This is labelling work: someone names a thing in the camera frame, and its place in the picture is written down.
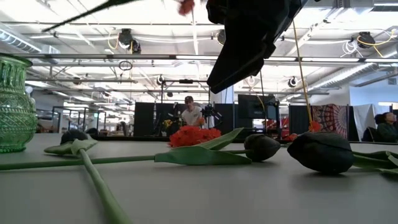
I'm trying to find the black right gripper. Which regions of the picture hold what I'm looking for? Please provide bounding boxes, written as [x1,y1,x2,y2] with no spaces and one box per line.
[206,0,312,95]

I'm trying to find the black artificial tulip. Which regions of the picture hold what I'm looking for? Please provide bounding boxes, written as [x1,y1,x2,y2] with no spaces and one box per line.
[43,129,135,224]
[287,131,398,175]
[0,127,282,171]

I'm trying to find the tall green glass vase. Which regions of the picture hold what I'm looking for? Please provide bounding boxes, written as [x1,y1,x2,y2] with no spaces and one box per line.
[0,52,39,154]

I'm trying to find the white column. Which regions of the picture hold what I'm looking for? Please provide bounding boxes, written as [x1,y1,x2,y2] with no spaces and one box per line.
[210,85,234,105]

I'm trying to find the black monitor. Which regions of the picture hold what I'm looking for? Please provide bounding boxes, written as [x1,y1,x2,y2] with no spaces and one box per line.
[238,94,278,121]

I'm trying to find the black curtain panel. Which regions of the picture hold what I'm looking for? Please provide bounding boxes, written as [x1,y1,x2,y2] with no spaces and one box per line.
[133,101,158,137]
[288,105,312,135]
[213,103,234,134]

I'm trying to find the person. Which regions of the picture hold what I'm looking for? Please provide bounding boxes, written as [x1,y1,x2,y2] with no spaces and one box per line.
[374,111,398,144]
[181,95,206,127]

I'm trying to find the long ceiling light bar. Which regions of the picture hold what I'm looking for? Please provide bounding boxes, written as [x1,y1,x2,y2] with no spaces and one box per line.
[12,53,398,63]

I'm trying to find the patterned tapestry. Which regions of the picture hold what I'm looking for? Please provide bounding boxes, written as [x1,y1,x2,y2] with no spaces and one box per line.
[312,104,349,139]

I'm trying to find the white hanging cloth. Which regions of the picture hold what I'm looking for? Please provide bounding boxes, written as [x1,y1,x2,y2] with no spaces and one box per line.
[352,103,393,142]

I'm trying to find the grey table mat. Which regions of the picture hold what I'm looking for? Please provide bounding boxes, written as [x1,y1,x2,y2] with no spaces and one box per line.
[0,133,398,224]

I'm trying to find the white robot figure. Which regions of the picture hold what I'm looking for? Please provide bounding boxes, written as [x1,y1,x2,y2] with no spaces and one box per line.
[24,85,37,108]

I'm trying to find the black cable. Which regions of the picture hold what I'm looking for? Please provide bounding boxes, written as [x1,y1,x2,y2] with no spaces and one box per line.
[259,70,269,122]

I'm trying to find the black metal station frame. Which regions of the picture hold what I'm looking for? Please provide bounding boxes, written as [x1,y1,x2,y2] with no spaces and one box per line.
[159,79,211,138]

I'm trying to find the yellow cable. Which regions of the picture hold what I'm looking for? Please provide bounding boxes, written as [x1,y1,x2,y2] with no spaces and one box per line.
[291,18,313,124]

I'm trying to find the silver ventilation duct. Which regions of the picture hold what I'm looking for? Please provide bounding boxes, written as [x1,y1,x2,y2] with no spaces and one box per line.
[310,62,398,91]
[0,30,60,56]

